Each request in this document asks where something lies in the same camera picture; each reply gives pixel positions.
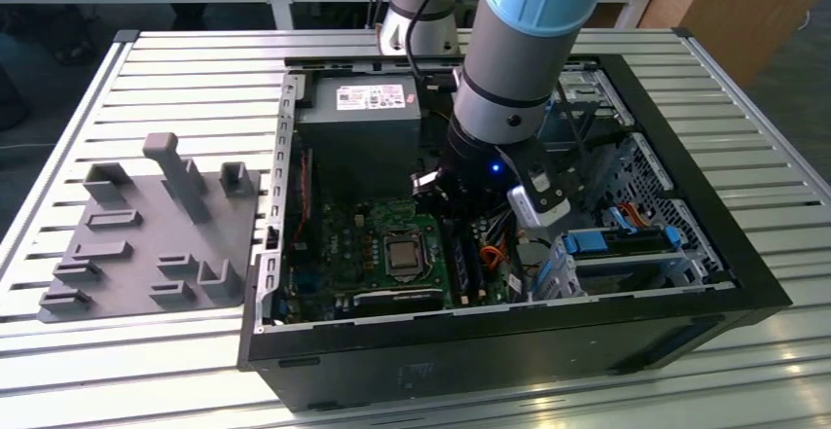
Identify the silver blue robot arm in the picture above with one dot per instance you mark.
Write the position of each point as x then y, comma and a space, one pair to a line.
519, 59

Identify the graphics card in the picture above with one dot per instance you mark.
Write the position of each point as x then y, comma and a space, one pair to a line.
396, 300

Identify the black PC case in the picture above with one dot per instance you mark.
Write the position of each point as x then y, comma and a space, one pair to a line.
519, 361

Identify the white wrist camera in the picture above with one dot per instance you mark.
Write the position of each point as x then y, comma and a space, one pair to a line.
541, 205

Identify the metal disk bay cage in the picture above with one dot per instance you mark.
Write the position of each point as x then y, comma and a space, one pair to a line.
661, 190

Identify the green motherboard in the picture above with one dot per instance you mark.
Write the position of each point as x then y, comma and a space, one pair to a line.
337, 254

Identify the CPU socket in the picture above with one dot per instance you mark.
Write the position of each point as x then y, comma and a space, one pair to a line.
384, 254

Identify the grey power supply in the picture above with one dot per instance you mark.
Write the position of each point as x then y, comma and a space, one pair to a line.
356, 122

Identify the installed RAM stick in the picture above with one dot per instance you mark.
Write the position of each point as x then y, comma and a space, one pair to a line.
479, 273

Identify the blue RAM stick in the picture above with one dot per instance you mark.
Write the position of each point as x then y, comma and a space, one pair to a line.
461, 268

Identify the wooden cabinet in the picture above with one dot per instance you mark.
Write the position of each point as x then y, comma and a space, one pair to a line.
747, 10

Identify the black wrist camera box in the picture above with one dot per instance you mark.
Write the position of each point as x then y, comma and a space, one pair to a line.
424, 186

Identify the silver CPU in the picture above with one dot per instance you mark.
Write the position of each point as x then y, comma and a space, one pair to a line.
403, 254

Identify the blue disk carrier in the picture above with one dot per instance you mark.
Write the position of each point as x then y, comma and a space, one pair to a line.
584, 243

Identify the grey parts rack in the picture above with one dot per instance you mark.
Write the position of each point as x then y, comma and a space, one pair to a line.
129, 263

